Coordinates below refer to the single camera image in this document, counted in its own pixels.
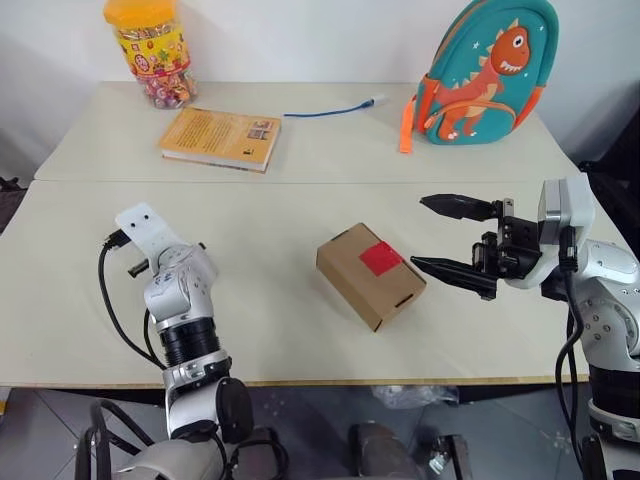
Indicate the yellow paperback book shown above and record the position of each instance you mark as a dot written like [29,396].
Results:
[215,135]

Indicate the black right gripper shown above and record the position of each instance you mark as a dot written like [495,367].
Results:
[515,245]

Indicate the teal dinosaur backpack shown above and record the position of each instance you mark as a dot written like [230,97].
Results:
[480,75]

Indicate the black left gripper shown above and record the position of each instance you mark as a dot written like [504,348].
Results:
[139,269]

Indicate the black object beside table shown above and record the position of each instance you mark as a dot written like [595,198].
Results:
[612,165]

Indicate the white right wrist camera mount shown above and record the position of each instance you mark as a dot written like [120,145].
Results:
[570,210]

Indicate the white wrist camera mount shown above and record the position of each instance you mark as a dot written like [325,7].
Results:
[145,227]
[570,210]

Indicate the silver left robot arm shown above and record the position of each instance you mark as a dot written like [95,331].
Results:
[180,285]

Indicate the silver robot torso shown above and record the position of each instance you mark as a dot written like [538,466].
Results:
[165,462]

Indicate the brown cardboard box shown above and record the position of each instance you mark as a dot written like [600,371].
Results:
[360,290]

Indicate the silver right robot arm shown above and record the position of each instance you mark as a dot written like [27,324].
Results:
[610,310]

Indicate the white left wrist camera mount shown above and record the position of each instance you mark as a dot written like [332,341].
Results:
[145,227]

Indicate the candy jar with orange lid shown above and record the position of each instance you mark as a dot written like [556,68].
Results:
[150,55]

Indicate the clear crumpled plastic bag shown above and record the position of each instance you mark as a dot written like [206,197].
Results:
[415,396]

